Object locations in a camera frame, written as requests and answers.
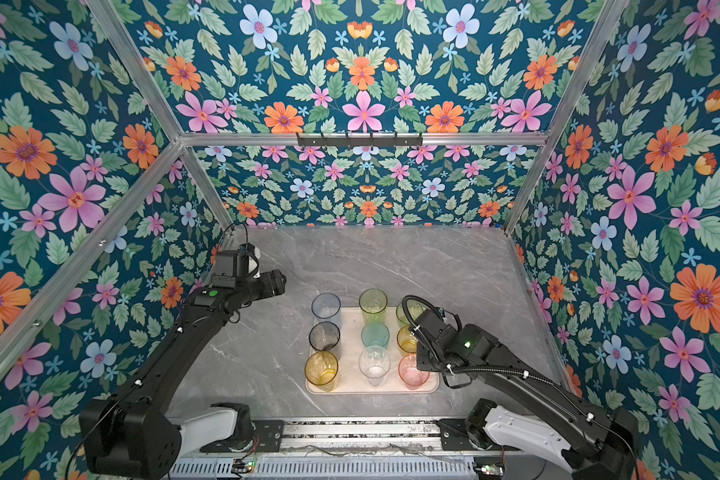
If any pink short glass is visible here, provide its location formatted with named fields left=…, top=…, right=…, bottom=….
left=398, top=354, right=430, bottom=390

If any yellow short glass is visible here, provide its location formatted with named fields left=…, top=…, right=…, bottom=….
left=396, top=325, right=418, bottom=355

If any green short glass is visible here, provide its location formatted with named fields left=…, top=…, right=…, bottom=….
left=395, top=301, right=426, bottom=328

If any blue tall glass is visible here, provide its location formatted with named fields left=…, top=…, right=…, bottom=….
left=311, top=292, right=342, bottom=323

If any clear short glass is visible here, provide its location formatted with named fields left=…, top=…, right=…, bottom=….
left=358, top=345, right=391, bottom=387

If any teal short glass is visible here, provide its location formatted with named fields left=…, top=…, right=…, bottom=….
left=361, top=322, right=390, bottom=349

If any grey tall glass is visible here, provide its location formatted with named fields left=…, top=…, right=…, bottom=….
left=308, top=321, right=341, bottom=358

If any light green tall glass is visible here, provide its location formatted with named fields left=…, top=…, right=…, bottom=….
left=358, top=288, right=388, bottom=324

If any beige plastic tray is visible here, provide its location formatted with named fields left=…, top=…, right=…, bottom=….
left=305, top=307, right=440, bottom=396

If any yellow tall glass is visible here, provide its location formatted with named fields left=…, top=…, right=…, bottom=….
left=304, top=351, right=339, bottom=392

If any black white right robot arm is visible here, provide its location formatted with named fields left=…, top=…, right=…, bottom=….
left=412, top=323, right=639, bottom=479

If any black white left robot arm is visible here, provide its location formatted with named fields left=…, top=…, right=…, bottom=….
left=79, top=270, right=286, bottom=479

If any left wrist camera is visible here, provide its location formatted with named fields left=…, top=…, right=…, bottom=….
left=210, top=243, right=260, bottom=289

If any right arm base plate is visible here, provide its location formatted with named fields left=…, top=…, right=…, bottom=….
left=434, top=418, right=517, bottom=453

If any white vented cable duct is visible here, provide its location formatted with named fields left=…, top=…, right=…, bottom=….
left=168, top=457, right=477, bottom=479

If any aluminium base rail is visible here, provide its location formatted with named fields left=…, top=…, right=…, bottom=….
left=279, top=419, right=443, bottom=453

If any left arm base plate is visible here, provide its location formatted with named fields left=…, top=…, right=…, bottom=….
left=200, top=419, right=284, bottom=454

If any metal hook rail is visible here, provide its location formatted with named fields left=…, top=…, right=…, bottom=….
left=296, top=133, right=424, bottom=148

